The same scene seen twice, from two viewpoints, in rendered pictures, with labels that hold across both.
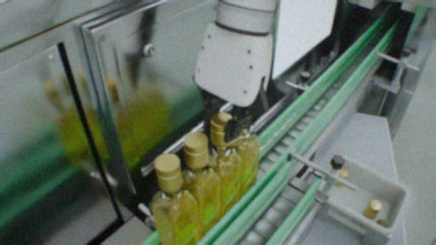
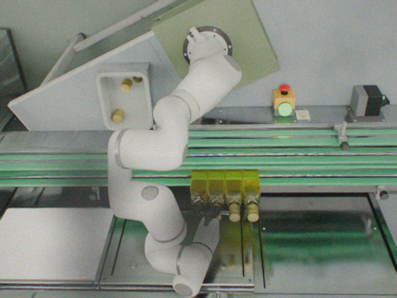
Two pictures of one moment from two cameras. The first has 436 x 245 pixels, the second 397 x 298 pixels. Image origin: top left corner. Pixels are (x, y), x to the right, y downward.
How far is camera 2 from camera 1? 1.01 m
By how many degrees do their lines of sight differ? 32
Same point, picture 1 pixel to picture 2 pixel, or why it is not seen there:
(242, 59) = (212, 238)
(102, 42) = (250, 278)
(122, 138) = (249, 236)
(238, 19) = (210, 255)
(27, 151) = (292, 255)
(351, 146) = (73, 117)
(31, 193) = (296, 239)
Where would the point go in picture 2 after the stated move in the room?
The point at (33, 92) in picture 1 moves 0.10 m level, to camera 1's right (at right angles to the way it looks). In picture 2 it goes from (281, 276) to (262, 259)
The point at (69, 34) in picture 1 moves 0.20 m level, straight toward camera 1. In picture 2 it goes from (260, 290) to (291, 248)
